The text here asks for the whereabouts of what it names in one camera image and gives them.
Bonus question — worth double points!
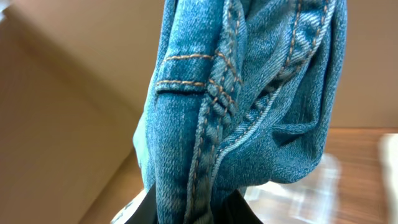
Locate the folded cream white cloth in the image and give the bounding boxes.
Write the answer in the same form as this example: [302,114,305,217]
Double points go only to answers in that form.
[379,133,397,224]

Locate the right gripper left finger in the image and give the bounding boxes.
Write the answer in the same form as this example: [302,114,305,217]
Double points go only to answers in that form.
[125,184,158,224]

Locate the blue denim jeans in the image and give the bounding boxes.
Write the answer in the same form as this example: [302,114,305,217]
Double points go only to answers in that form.
[133,0,347,223]

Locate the clear plastic storage bin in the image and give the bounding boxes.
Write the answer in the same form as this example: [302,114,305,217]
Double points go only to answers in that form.
[110,154,340,224]

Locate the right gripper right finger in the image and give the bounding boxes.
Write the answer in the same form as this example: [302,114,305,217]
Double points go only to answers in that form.
[217,190,262,224]

